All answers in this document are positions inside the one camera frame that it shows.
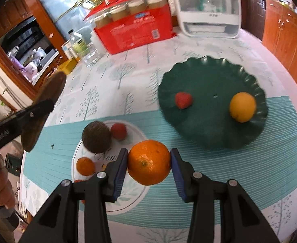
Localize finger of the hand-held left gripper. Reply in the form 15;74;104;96
14;100;55;130

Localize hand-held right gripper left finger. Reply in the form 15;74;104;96
18;148;129;243

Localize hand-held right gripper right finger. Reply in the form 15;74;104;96
170;148;282;243

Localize large orange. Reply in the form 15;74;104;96
127;140;172;186

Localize small tangerine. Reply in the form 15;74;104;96
76;157;96;176

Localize white floral plate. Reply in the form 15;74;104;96
71;121;151;212

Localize red lychee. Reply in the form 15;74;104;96
110;123;128;141

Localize brown fuzzy kiwi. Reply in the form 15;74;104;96
82;121;112;153

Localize dark green scalloped plate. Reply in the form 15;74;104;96
158;56;268;150

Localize person's left hand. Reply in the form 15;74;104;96
0;153;15;208

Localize tree print tablecloth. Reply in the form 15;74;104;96
20;28;297;243

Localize yellow flat box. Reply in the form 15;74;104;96
55;58;78;75

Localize black range hood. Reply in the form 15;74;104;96
0;15;49;56

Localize empty clear glass jar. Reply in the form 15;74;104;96
84;43;102;68

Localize clear bottle with green label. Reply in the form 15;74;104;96
67;30;88;59

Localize red strawberry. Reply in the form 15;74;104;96
175;92;193;110

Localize yellow orange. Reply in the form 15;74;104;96
229;92;257;123

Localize glass jar with white lid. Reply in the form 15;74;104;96
110;4;128;22
146;0;167;9
95;14;112;28
127;0;146;14

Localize red carton box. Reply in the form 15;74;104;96
84;0;177;55

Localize white countertop appliance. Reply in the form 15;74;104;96
167;0;250;39

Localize dark wooden door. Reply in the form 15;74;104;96
247;0;268;41

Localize wooden cabinets with handles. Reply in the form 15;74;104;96
261;0;297;92

